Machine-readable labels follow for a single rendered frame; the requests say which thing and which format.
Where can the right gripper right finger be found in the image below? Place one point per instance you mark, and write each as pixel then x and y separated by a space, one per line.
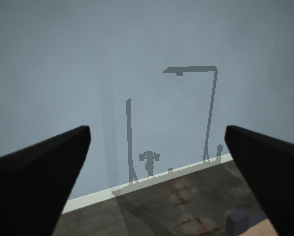
pixel 267 165

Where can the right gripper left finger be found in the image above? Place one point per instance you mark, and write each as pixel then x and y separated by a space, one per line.
pixel 36 182

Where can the dark grey block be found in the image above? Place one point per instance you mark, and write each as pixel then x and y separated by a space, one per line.
pixel 237 222

